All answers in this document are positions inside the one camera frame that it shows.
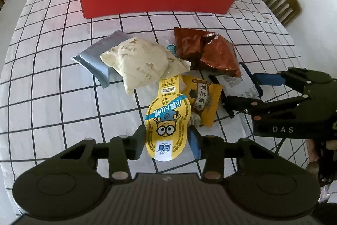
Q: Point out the person's right hand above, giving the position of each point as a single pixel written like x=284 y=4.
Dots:
x=312 y=151

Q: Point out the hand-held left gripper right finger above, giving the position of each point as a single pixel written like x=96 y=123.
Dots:
x=194 y=143

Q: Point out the silver white snack packet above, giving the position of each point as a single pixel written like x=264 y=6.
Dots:
x=234 y=82

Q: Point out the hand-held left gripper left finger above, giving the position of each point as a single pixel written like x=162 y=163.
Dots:
x=139 y=141

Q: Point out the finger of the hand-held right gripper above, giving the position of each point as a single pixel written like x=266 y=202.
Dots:
x=268 y=79
x=242 y=105

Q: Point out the cream snack packet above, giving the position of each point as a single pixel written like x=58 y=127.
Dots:
x=142 y=61

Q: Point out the yellow scroll print snack packet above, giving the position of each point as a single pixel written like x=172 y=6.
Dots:
x=201 y=98

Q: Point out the yellow cartoon jelly packet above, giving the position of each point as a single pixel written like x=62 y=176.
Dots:
x=165 y=119

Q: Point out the grey-blue snack packet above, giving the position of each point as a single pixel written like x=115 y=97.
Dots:
x=96 y=56

